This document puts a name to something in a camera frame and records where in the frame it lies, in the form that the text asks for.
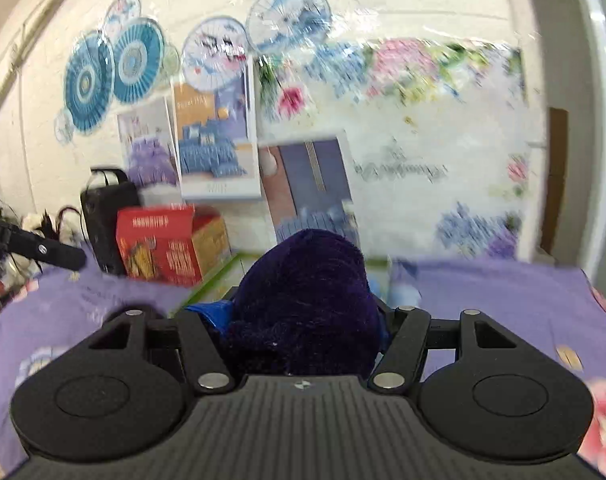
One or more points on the dark purple towel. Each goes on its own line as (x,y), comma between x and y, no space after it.
(304,309)

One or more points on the black speaker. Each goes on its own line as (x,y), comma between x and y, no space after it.
(100,207)

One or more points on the purple floral bedsheet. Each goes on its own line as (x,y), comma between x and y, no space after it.
(555,309)

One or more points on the white plush toy with feathers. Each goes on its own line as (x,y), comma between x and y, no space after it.
(65,227)

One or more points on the red cardboard box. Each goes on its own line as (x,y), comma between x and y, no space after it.
(179,244)

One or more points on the bedding product card purple wardrobe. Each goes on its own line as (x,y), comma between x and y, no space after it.
(306,188)

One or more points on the blue paper fan decoration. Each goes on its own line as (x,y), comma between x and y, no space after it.
(124,60)

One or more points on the bedding product card lilac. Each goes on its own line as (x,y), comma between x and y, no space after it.
(148,144)

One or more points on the white floral bedding package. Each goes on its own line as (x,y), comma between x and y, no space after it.
(438,140)

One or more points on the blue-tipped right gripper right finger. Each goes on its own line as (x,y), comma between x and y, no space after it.
(404,351)

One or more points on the green cardboard box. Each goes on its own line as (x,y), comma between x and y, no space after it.
(230,273)

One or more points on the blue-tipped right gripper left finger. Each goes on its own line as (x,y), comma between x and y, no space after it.
(204,368)

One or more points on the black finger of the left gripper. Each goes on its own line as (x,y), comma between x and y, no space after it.
(31,246)

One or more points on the bedding product card orange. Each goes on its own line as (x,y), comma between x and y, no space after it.
(216,141)

